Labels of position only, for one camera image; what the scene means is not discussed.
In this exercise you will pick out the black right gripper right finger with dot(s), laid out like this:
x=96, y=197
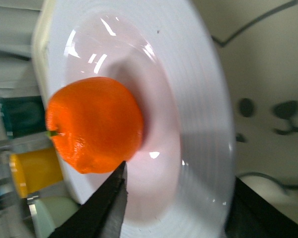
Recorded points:
x=253, y=217

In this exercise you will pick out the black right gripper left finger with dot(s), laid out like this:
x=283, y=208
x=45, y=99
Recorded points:
x=102, y=215

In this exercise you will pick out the white lavender deep plate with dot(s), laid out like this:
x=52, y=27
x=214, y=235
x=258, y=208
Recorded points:
x=180, y=183

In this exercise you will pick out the orange mandarin fruit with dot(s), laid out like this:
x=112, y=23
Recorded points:
x=95, y=124

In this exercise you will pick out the light green bowl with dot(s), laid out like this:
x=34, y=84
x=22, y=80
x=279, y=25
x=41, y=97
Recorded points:
x=49, y=213

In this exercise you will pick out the yellow enamel mug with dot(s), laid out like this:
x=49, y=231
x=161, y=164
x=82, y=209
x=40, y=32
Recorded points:
x=35, y=170

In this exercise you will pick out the dark green enamel mug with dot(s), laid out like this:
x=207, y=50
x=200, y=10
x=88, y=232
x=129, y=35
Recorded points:
x=22, y=116

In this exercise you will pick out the cream bear serving tray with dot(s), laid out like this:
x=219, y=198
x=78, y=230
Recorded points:
x=256, y=42

